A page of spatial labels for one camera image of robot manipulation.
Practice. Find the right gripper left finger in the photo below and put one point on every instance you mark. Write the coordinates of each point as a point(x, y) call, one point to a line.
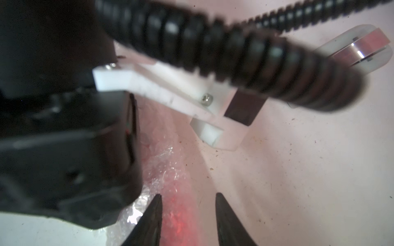
point(147, 231)

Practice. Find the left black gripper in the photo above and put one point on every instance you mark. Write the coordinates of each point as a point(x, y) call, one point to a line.
point(75, 157)

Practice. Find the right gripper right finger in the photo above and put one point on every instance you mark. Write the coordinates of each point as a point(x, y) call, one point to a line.
point(230, 230)

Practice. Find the bubble wrap sheet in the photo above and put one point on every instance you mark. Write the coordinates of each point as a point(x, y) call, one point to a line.
point(173, 166)

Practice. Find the grey tape dispenser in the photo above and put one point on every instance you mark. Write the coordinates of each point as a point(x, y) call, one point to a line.
point(364, 47)

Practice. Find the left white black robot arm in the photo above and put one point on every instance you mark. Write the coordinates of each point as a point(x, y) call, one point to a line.
point(49, 48)

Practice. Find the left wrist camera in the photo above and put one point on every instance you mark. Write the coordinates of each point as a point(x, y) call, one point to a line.
point(220, 114)

